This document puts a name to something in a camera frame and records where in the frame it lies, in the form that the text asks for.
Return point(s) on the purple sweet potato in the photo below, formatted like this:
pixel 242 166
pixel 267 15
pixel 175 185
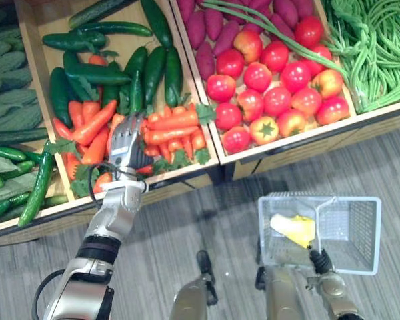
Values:
pixel 302 7
pixel 253 28
pixel 205 61
pixel 286 12
pixel 226 38
pixel 185 10
pixel 233 10
pixel 214 24
pixel 196 29
pixel 282 27

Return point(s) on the yellow white napa cabbage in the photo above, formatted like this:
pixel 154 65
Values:
pixel 296 228

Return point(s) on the yellow orange tomato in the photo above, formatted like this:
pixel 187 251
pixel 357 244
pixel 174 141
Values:
pixel 264 130

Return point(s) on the robot leg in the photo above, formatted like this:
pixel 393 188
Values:
pixel 281 293
pixel 193 296

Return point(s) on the orange carrot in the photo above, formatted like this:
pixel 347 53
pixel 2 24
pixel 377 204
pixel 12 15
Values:
pixel 62 129
pixel 151 150
pixel 165 151
pixel 96 148
pixel 71 165
pixel 116 121
pixel 179 110
pixel 187 146
pixel 97 60
pixel 95 122
pixel 146 170
pixel 168 135
pixel 153 117
pixel 75 113
pixel 175 145
pixel 198 140
pixel 175 120
pixel 90 110
pixel 102 181

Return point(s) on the wooden crate with beans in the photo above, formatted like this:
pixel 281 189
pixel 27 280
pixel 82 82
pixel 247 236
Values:
pixel 386 108

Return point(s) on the orange red tomato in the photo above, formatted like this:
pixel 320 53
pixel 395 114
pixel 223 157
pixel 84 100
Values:
pixel 328 83
pixel 248 46
pixel 291 123

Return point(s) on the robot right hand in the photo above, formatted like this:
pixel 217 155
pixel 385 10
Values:
pixel 321 263

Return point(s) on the green long bean strands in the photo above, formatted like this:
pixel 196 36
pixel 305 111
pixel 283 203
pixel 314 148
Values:
pixel 280 35

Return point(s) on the green long bean pile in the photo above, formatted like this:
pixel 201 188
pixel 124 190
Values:
pixel 376 50

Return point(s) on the robot right leg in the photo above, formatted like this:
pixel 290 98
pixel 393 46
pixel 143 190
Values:
pixel 281 293

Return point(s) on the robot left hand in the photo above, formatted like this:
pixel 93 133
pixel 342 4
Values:
pixel 125 143

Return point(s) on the wooden crate with cucumbers carrots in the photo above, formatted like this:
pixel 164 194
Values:
pixel 31 56

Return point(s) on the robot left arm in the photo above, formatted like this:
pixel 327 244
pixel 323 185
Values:
pixel 103 226

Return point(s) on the white mesh shopping basket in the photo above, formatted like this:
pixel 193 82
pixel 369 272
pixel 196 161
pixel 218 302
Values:
pixel 363 230

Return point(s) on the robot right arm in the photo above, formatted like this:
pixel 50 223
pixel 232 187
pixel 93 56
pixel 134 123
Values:
pixel 335 295

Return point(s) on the green carrot leaves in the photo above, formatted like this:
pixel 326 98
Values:
pixel 63 146
pixel 178 161
pixel 81 183
pixel 202 156
pixel 205 114

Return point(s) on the wooden crate with tomatoes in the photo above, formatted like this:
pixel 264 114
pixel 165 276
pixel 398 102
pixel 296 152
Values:
pixel 217 146

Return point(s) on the robot left leg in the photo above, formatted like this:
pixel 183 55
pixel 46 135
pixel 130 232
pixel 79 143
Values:
pixel 193 296

